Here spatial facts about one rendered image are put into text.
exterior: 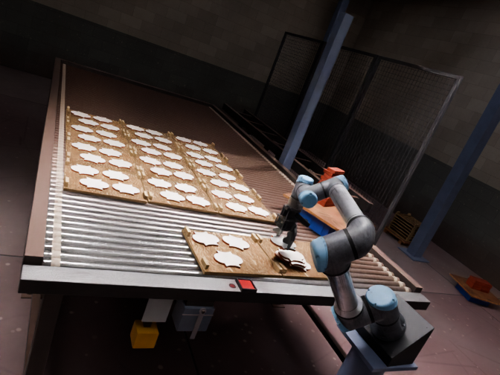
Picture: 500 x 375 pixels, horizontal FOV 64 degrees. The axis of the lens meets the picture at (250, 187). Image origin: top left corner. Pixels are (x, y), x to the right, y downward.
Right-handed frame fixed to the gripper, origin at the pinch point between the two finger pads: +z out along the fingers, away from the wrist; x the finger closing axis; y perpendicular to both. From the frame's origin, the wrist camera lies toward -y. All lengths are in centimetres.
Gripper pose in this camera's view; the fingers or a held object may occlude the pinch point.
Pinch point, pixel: (283, 242)
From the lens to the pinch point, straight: 199.6
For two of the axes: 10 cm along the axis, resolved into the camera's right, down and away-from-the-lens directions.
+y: -8.5, -1.3, -5.1
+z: -3.3, 8.9, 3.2
